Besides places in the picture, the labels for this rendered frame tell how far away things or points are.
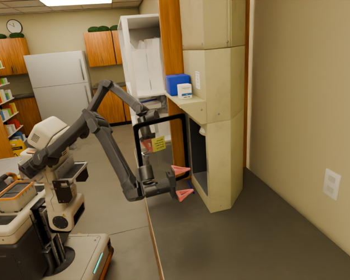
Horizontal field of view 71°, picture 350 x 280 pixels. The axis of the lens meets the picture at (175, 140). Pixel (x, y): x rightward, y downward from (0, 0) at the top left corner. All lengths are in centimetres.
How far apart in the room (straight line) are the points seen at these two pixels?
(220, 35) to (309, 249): 91
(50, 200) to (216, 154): 111
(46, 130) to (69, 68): 441
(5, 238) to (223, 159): 137
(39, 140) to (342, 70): 149
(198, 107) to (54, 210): 118
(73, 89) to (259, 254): 536
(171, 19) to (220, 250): 110
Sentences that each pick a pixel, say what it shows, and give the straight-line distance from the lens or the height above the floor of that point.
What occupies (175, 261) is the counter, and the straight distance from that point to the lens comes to 109.
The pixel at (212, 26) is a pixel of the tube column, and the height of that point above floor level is 179.
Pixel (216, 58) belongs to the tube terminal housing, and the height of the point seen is 168.
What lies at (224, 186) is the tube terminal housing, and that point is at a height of 107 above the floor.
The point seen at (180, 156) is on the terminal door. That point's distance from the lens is 142.
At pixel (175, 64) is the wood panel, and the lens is 137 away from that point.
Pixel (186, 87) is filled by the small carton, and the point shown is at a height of 156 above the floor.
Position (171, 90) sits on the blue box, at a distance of 120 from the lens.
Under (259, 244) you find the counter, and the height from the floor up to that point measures 94.
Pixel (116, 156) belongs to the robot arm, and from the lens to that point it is 110.
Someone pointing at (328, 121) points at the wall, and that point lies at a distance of 114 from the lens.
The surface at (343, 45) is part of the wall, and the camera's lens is 108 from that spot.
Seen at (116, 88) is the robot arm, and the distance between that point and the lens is 165.
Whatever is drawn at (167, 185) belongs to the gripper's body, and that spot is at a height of 122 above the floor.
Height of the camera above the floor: 174
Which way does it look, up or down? 21 degrees down
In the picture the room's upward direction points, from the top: 5 degrees counter-clockwise
